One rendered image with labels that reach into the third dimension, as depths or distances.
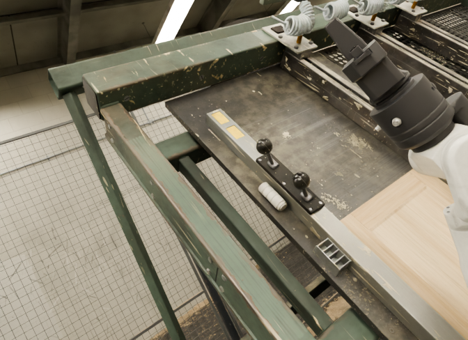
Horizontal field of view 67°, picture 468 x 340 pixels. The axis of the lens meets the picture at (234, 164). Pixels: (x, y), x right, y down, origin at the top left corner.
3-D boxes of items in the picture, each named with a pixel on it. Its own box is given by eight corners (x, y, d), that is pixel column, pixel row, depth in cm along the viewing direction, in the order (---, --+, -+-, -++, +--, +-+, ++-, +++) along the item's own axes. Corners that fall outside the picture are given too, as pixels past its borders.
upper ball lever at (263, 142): (273, 175, 90) (261, 153, 78) (263, 166, 92) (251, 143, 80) (284, 166, 90) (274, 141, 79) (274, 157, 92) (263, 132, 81)
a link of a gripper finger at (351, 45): (338, 12, 50) (368, 46, 50) (321, 30, 51) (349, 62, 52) (338, 12, 49) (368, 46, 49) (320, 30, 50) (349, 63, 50)
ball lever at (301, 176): (306, 208, 84) (299, 189, 73) (295, 198, 86) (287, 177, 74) (318, 198, 84) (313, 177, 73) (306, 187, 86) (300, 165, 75)
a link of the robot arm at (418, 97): (326, 84, 48) (386, 150, 48) (388, 29, 43) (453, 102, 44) (333, 74, 59) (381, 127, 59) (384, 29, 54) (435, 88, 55)
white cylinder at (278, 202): (256, 191, 90) (278, 214, 86) (258, 184, 88) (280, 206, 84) (265, 187, 91) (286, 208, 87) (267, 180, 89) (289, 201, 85)
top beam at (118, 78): (101, 122, 100) (95, 93, 93) (86, 103, 105) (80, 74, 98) (466, 1, 208) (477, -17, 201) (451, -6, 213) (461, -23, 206)
